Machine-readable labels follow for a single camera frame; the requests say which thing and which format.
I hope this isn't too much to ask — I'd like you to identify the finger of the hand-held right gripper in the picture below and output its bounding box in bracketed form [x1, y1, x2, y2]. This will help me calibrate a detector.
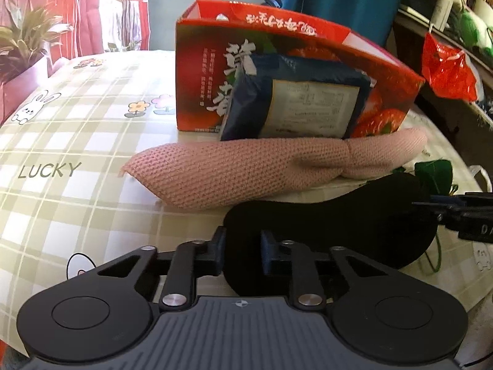
[412, 196, 463, 226]

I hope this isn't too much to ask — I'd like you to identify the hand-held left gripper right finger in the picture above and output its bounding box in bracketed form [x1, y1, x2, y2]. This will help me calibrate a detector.
[261, 230, 389, 311]

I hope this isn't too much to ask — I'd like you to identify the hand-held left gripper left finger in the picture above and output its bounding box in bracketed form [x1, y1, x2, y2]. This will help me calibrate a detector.
[92, 227, 228, 311]

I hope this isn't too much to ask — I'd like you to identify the black eye mask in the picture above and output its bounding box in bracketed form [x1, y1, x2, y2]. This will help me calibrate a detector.
[223, 173, 440, 297]

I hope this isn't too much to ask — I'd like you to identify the red cardboard box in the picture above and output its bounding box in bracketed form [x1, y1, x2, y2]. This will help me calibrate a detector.
[175, 0, 426, 139]

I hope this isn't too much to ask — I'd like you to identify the green fabric leaf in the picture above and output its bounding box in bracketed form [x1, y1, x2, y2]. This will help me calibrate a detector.
[414, 159, 453, 195]

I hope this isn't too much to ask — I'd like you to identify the white plastic bag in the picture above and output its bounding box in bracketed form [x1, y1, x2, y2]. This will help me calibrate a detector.
[468, 165, 493, 193]

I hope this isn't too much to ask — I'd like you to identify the pink knitted hat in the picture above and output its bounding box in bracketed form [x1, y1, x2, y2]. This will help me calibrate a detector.
[120, 127, 428, 211]

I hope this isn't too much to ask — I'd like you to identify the red plastic bag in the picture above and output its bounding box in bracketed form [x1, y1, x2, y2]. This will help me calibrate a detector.
[421, 33, 478, 103]

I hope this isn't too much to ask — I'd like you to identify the blue packet with label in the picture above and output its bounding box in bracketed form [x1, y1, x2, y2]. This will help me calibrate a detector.
[219, 55, 376, 141]

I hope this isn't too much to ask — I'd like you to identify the white spray bottle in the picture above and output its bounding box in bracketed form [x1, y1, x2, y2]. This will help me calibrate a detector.
[430, 0, 456, 29]

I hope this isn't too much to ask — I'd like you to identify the black case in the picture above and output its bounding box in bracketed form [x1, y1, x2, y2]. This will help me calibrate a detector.
[401, 0, 440, 20]

